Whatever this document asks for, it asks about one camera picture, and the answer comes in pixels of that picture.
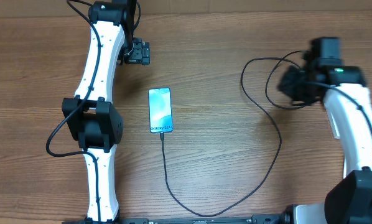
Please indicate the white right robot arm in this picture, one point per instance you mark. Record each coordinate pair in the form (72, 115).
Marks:
(343, 92)

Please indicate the blue Galaxy smartphone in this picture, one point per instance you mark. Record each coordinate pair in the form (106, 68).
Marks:
(160, 110)

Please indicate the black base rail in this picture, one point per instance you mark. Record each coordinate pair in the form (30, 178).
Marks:
(198, 220)

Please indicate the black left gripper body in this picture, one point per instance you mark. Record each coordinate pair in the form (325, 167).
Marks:
(140, 54)

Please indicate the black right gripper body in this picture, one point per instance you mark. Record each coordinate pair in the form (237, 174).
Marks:
(295, 87)

